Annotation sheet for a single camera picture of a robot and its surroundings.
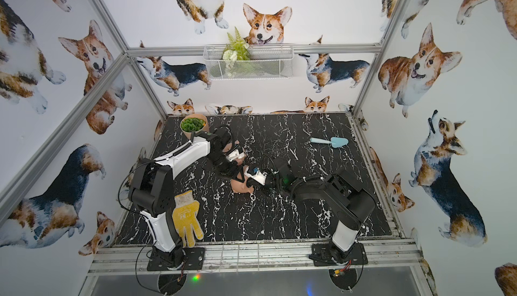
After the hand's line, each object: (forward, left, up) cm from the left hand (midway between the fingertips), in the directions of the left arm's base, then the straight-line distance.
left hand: (239, 176), depth 87 cm
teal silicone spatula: (+23, -49, -8) cm, 55 cm away
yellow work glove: (-15, +21, -8) cm, 27 cm away
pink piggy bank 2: (-5, -1, 0) cm, 5 cm away
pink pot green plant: (+29, +24, +3) cm, 38 cm away
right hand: (-2, -4, -1) cm, 4 cm away
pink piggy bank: (+7, +4, +12) cm, 14 cm away
